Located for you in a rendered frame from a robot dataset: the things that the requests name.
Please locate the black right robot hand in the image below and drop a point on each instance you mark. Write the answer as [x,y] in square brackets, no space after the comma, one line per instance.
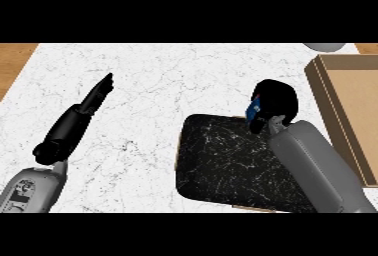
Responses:
[277,96]

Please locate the blue can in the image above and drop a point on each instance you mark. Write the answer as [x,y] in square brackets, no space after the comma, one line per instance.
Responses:
[252,110]

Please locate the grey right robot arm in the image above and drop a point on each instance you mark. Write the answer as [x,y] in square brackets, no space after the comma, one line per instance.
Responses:
[319,166]

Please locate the brown cardboard box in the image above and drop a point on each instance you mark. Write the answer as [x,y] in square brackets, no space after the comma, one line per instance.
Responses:
[347,116]

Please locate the black marbled tray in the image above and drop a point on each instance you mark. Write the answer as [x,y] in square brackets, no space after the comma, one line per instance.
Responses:
[230,163]

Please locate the grey round object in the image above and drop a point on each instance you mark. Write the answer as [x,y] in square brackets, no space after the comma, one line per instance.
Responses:
[325,46]

